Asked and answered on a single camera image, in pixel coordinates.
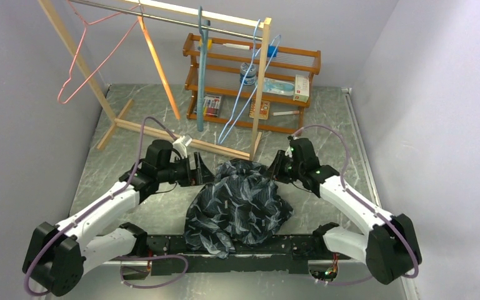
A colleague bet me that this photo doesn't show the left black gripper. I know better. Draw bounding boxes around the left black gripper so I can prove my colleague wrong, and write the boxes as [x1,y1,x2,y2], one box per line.
[157,151,218,187]

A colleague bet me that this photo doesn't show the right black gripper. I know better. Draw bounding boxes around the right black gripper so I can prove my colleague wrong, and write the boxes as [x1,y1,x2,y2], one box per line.
[263,149,304,184]

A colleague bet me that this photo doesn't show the dark patterned shorts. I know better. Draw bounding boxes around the dark patterned shorts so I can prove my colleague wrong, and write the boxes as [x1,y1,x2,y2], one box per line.
[184,159,294,259]

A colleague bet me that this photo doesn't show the light blue wire hanger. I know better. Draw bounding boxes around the light blue wire hanger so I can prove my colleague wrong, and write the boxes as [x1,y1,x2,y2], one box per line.
[217,19,283,145]

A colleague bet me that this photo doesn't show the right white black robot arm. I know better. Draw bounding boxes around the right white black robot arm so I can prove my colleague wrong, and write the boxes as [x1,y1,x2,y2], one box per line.
[269,136,422,284]

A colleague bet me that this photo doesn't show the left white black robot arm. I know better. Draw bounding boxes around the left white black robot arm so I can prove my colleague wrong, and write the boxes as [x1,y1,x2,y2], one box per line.
[22,136,214,296]

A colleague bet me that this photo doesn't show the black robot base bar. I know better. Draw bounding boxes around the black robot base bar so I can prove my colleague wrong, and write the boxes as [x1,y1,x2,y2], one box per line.
[116,234,353,278]

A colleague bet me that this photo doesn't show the orange plastic hanger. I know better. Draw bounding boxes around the orange plastic hanger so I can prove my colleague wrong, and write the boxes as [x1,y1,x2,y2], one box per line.
[137,1,181,120]

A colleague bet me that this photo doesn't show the teal plastic hanger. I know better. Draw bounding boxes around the teal plastic hanger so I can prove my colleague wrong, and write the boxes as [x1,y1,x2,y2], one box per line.
[196,6,210,132]

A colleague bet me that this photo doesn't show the pink white marker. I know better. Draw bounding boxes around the pink white marker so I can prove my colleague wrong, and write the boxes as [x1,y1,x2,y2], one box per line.
[272,110,300,116]

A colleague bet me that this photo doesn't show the orange small book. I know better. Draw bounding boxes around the orange small book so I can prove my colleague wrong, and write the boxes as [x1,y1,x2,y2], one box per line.
[249,99,271,120]

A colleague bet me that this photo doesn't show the marker set box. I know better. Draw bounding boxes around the marker set box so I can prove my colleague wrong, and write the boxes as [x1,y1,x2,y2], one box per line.
[203,94,223,118]

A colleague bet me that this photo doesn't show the white red box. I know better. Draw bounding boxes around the white red box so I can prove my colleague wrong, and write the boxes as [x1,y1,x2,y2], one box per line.
[292,74,310,103]

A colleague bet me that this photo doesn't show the clear blue plastic pack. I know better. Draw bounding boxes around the clear blue plastic pack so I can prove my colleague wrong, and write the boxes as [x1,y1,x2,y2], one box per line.
[262,78,295,96]

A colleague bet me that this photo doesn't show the wooden clothes rack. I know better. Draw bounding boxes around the wooden clothes rack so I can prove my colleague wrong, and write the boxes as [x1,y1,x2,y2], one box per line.
[37,0,273,163]

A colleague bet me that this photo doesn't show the brown wooden shelf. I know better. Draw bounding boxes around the brown wooden shelf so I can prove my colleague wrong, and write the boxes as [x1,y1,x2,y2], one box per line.
[182,33,321,134]

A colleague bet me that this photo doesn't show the blue block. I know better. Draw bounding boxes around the blue block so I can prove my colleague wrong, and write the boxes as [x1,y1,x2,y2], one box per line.
[267,45,279,58]

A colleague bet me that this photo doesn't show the yellow block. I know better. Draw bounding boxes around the yellow block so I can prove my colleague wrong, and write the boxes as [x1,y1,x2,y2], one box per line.
[197,39,213,51]

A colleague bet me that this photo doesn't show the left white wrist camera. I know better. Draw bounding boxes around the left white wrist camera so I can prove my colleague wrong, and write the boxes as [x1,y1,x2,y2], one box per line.
[172,134,193,159]

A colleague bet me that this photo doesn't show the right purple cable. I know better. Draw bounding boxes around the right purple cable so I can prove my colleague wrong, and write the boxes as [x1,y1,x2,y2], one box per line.
[291,124,421,288]

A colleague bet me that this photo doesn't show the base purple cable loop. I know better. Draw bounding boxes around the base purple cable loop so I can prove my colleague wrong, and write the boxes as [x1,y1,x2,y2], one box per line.
[119,253,189,290]

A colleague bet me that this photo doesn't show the pink wire hanger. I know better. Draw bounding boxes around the pink wire hanger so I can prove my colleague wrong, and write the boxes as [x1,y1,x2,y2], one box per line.
[57,0,141,105]

